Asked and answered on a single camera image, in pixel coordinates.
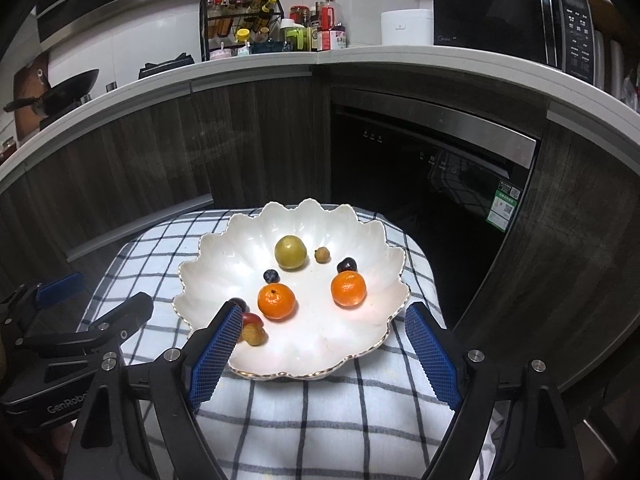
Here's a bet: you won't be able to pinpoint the black wire spice rack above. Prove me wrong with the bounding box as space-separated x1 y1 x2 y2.
199 0 286 61

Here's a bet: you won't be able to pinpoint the black wok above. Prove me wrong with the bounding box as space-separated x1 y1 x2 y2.
4 68 101 116

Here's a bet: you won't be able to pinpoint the black microwave oven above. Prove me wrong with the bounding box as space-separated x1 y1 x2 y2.
432 0 598 87

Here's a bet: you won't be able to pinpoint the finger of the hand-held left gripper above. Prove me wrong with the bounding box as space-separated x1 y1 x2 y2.
25 292 155 362
0 272 85 334

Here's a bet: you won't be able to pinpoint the yellow green plum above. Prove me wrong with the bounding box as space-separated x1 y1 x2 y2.
274 235 308 270

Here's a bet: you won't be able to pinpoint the white rice cooker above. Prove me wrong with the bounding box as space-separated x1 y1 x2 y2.
381 9 434 46

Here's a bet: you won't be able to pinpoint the black dishwasher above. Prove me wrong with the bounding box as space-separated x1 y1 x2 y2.
330 87 542 331

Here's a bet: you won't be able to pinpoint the black white checked cloth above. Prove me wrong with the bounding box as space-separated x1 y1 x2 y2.
75 204 506 480

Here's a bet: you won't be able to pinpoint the white upright trays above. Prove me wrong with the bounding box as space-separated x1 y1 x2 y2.
595 35 628 98

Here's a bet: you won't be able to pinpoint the green lidded cup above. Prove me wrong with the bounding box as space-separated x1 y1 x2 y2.
279 19 307 52

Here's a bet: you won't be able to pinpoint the group of seasoning bottles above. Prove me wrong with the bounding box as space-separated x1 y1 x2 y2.
205 0 281 43

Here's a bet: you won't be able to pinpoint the white scalloped bowl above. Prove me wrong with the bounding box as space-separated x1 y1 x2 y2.
172 199 412 381

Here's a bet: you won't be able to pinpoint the orange mandarin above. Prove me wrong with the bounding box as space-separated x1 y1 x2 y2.
330 270 368 309
257 283 297 321

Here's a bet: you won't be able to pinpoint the dark wood kitchen cabinet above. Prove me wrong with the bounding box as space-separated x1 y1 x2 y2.
0 45 640 396

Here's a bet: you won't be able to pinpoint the wooden cutting board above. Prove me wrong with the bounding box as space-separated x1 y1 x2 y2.
14 50 51 143

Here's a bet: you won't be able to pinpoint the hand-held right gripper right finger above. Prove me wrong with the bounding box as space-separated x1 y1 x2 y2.
405 303 586 480

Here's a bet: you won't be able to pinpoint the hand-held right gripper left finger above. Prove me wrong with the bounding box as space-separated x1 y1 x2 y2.
61 304 245 480

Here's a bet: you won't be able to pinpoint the red liquid bottle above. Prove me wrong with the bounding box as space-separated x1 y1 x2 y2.
320 0 343 31

